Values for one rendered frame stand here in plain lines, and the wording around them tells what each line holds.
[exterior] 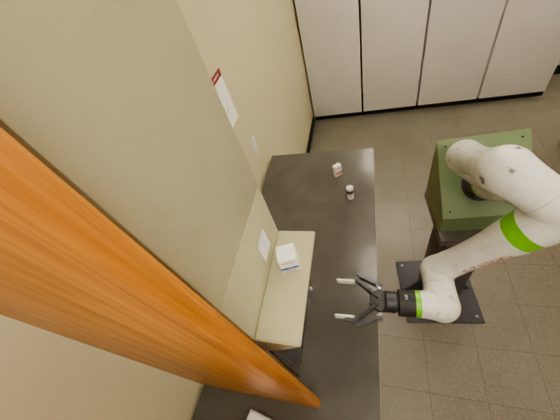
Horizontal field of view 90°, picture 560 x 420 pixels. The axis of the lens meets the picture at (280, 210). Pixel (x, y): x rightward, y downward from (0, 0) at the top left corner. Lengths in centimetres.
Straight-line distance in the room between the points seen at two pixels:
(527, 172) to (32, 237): 86
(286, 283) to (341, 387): 60
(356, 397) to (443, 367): 111
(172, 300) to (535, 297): 249
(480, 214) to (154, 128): 136
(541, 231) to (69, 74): 94
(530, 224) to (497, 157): 19
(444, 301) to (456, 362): 123
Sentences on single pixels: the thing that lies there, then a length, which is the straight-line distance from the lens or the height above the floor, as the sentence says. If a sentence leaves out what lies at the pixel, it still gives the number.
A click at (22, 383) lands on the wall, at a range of 88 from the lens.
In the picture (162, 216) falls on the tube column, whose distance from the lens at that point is 41.
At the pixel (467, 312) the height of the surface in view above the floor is 1.
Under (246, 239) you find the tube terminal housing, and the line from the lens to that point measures 65.
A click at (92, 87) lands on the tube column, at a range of 37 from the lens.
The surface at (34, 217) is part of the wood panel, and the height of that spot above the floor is 211.
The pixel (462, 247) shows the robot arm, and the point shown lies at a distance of 106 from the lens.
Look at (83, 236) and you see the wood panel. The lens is 23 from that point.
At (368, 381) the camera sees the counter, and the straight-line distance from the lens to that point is 126.
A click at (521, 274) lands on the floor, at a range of 267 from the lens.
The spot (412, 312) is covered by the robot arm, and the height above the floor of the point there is 116.
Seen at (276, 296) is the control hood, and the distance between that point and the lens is 76.
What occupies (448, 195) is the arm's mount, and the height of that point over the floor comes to 111.
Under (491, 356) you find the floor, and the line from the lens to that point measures 237.
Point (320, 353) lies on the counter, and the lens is 129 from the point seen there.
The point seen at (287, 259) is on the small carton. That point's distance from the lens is 73.
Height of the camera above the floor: 219
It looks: 48 degrees down
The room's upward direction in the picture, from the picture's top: 22 degrees counter-clockwise
